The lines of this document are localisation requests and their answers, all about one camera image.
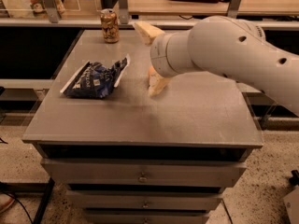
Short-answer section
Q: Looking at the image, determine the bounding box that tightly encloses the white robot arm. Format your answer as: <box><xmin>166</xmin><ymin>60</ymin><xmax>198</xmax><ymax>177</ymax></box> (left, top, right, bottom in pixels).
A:
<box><xmin>134</xmin><ymin>16</ymin><xmax>299</xmax><ymax>115</ymax></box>

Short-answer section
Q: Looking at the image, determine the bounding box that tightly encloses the black floor cable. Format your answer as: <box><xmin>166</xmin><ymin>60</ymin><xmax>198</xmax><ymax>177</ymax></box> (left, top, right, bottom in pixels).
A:
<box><xmin>0</xmin><ymin>189</ymin><xmax>35</xmax><ymax>224</ymax></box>

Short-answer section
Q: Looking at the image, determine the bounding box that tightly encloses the blue chip bag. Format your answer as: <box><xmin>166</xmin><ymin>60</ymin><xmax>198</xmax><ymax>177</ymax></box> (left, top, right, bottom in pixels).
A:
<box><xmin>60</xmin><ymin>55</ymin><xmax>131</xmax><ymax>99</ymax></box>

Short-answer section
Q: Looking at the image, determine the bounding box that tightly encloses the grey box on floor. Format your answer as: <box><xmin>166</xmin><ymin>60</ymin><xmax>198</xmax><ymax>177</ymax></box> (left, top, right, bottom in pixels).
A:
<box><xmin>282</xmin><ymin>169</ymin><xmax>299</xmax><ymax>224</ymax></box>

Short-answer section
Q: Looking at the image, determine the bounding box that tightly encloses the orange patterned soda can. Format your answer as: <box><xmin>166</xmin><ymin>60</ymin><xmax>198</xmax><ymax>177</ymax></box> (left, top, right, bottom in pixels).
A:
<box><xmin>100</xmin><ymin>8</ymin><xmax>119</xmax><ymax>43</ymax></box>

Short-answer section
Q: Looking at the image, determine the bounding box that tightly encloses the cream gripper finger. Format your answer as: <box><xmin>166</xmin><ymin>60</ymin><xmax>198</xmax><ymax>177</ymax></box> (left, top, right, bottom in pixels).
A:
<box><xmin>133</xmin><ymin>21</ymin><xmax>164</xmax><ymax>45</ymax></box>
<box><xmin>149</xmin><ymin>69</ymin><xmax>171</xmax><ymax>97</ymax></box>

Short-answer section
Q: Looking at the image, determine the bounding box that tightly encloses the grey drawer cabinet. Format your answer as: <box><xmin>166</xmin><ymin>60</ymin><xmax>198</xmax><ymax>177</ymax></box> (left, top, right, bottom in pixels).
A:
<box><xmin>23</xmin><ymin>30</ymin><xmax>263</xmax><ymax>224</ymax></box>

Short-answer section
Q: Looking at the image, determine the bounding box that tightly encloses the white and orange package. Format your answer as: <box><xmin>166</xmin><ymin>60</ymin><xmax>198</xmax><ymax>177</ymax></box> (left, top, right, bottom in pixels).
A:
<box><xmin>0</xmin><ymin>0</ymin><xmax>46</xmax><ymax>19</ymax></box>

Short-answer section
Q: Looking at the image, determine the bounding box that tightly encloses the orange fruit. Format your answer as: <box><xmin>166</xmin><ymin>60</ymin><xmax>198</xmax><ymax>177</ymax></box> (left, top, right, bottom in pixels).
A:
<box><xmin>148</xmin><ymin>66</ymin><xmax>154</xmax><ymax>76</ymax></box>

